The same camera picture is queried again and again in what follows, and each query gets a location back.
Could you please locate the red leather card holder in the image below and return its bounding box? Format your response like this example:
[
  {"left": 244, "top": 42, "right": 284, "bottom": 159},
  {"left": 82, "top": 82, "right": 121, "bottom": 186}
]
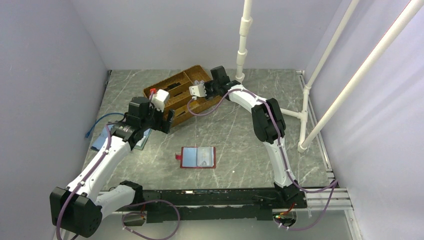
[{"left": 175, "top": 146, "right": 217, "bottom": 169}]

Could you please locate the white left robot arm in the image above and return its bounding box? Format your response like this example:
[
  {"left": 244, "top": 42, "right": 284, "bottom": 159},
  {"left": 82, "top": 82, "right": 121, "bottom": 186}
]
[{"left": 49, "top": 93, "right": 175, "bottom": 240}]

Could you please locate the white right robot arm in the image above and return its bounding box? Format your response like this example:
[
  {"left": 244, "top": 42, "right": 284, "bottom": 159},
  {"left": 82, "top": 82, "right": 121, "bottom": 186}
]
[{"left": 204, "top": 66, "right": 305, "bottom": 208}]

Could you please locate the clear plastic card sleeve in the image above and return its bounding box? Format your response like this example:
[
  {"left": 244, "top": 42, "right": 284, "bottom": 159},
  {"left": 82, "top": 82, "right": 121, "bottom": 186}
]
[{"left": 193, "top": 80, "right": 213, "bottom": 88}]

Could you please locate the light blue card holder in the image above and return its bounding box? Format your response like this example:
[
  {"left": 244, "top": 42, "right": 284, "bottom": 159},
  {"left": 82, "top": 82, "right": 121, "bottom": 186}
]
[{"left": 134, "top": 129, "right": 152, "bottom": 151}]

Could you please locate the open blue card holder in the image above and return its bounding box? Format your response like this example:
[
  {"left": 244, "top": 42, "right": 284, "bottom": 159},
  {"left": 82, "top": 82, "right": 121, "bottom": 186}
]
[{"left": 90, "top": 125, "right": 111, "bottom": 151}]

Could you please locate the woven brown organizer tray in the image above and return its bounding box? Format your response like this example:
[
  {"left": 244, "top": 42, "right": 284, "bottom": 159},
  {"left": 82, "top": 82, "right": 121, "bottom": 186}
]
[{"left": 143, "top": 65, "right": 211, "bottom": 127}]

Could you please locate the black item in tray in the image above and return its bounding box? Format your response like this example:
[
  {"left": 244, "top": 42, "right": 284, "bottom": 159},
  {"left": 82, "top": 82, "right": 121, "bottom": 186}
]
[{"left": 163, "top": 82, "right": 181, "bottom": 95}]

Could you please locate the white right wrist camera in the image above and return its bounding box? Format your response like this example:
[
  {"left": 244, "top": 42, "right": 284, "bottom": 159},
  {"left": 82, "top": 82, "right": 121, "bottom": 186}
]
[{"left": 189, "top": 83, "right": 207, "bottom": 98}]

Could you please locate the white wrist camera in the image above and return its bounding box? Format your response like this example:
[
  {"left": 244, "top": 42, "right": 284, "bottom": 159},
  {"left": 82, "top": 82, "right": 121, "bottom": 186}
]
[
  {"left": 149, "top": 88, "right": 170, "bottom": 112},
  {"left": 189, "top": 83, "right": 207, "bottom": 98}
]

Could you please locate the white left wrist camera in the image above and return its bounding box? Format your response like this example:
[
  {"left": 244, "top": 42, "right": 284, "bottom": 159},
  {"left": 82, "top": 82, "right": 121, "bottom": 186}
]
[{"left": 149, "top": 88, "right": 170, "bottom": 112}]

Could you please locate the blue cable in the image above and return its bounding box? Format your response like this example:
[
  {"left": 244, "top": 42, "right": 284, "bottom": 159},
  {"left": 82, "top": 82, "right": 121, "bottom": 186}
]
[{"left": 85, "top": 112, "right": 127, "bottom": 139}]

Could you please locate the white PVC pipe frame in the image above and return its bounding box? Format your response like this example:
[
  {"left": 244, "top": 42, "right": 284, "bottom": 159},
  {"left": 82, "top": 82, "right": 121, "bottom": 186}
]
[{"left": 232, "top": 0, "right": 424, "bottom": 154}]

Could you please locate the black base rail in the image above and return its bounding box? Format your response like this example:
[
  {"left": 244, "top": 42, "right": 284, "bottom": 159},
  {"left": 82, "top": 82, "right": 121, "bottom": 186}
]
[{"left": 110, "top": 187, "right": 311, "bottom": 223}]

